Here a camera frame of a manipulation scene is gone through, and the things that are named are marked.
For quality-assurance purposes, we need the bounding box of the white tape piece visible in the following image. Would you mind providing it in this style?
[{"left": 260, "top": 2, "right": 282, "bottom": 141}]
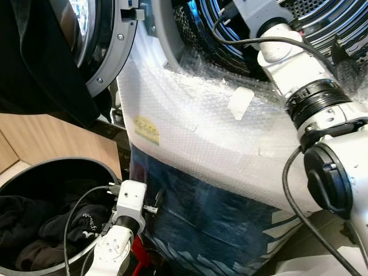
[{"left": 228, "top": 87, "right": 255, "bottom": 120}]

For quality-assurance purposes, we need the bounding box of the black round laundry bucket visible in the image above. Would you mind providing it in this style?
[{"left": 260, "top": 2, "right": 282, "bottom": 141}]
[{"left": 0, "top": 158, "right": 124, "bottom": 276}]

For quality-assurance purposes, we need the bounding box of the grey washer door seal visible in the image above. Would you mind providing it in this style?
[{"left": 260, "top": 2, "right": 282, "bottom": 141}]
[{"left": 147, "top": 0, "right": 185, "bottom": 70}]

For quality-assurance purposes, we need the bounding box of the black garment with white print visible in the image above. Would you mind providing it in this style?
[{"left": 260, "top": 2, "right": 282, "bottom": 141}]
[{"left": 40, "top": 204, "right": 113, "bottom": 242}]

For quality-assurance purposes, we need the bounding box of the blue washing machine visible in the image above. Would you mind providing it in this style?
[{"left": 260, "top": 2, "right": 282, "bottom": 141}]
[{"left": 115, "top": 0, "right": 368, "bottom": 276}]

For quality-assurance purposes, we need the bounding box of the black right elbow cable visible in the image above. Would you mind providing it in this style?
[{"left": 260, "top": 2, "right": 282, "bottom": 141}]
[{"left": 282, "top": 147, "right": 363, "bottom": 276}]

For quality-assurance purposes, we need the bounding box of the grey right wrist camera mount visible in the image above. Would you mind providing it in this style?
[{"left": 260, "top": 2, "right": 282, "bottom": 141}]
[{"left": 233, "top": 0, "right": 294, "bottom": 38}]

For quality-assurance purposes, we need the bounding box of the red box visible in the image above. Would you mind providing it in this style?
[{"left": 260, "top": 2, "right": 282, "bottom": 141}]
[{"left": 129, "top": 235, "right": 151, "bottom": 276}]

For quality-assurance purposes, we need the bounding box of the grey round washer door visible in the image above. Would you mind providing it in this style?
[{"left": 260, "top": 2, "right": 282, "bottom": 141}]
[{"left": 49, "top": 0, "right": 147, "bottom": 98}]

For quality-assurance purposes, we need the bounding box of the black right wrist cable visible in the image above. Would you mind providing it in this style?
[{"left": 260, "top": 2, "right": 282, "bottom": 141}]
[{"left": 212, "top": 11, "right": 337, "bottom": 67}]

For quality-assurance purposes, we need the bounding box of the large black hanging garment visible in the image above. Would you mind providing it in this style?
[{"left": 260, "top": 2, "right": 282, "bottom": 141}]
[{"left": 0, "top": 0, "right": 101, "bottom": 128}]

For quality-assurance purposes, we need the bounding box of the perforated steel washer drum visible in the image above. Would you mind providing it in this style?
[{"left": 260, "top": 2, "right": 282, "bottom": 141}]
[{"left": 172, "top": 0, "right": 368, "bottom": 75}]

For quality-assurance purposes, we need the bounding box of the yellow rectangular label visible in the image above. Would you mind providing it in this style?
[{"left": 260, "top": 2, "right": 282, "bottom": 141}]
[{"left": 133, "top": 115, "right": 160, "bottom": 145}]

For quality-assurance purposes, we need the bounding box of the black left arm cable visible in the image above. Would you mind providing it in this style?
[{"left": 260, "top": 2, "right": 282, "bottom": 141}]
[{"left": 62, "top": 184, "right": 121, "bottom": 276}]

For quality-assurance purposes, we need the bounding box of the dark brown garment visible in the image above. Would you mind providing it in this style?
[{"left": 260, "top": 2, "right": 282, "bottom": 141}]
[{"left": 14, "top": 239, "right": 78, "bottom": 271}]

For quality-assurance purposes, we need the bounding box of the clear bubble wrap sheet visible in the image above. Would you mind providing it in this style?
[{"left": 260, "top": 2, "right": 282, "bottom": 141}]
[{"left": 118, "top": 26, "right": 368, "bottom": 213}]

